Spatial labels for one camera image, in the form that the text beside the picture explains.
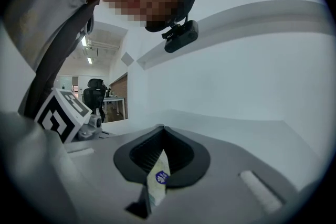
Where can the short ceiling light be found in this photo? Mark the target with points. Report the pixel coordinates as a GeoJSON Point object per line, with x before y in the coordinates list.
{"type": "Point", "coordinates": [89, 60]}

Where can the long ceiling light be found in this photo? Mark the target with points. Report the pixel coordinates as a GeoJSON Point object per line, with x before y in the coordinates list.
{"type": "Point", "coordinates": [84, 41]}

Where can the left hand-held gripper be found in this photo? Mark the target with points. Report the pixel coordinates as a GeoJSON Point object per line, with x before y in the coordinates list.
{"type": "Point", "coordinates": [60, 115]}

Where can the person's grey shirt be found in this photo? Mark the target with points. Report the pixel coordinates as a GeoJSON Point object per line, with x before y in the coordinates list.
{"type": "Point", "coordinates": [52, 2]}

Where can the white tissue pack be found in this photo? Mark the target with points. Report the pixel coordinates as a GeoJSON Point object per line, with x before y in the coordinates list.
{"type": "Point", "coordinates": [158, 181]}

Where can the black office chair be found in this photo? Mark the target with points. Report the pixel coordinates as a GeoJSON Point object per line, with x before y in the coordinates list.
{"type": "Point", "coordinates": [95, 98]}

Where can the white desk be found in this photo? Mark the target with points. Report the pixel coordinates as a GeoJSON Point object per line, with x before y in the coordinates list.
{"type": "Point", "coordinates": [115, 102]}

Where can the black head camera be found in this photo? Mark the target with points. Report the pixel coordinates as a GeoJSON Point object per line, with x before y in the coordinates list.
{"type": "Point", "coordinates": [182, 36]}

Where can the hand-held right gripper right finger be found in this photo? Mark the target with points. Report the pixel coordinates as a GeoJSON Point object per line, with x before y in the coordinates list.
{"type": "Point", "coordinates": [223, 165]}

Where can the black head mount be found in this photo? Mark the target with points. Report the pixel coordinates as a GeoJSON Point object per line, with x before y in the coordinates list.
{"type": "Point", "coordinates": [186, 0]}

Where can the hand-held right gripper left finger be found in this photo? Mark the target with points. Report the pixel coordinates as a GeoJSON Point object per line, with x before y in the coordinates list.
{"type": "Point", "coordinates": [105, 165]}

